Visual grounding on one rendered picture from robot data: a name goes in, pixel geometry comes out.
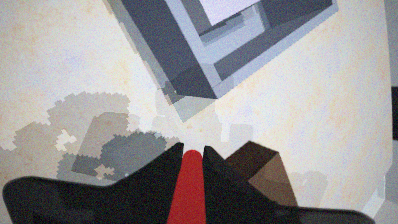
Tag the red peg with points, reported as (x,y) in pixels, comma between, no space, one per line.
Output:
(188,206)

